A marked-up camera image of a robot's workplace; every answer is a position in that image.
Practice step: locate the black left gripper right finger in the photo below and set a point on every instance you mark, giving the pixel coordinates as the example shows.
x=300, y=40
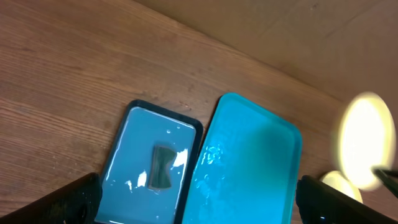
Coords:
x=318, y=203

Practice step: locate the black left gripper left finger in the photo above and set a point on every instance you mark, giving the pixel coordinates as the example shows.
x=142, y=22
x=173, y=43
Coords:
x=77, y=202

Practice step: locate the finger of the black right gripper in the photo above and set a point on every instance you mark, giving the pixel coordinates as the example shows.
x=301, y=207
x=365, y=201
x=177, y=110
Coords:
x=387, y=178

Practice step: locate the yellow plate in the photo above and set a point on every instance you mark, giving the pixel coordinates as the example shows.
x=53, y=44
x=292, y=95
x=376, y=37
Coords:
x=336, y=180
x=364, y=138

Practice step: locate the green and orange sponge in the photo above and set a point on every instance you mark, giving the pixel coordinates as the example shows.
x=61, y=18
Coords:
x=159, y=173

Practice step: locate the teal serving tray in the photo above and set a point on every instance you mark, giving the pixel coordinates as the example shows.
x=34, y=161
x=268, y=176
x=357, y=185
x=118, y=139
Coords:
x=247, y=168

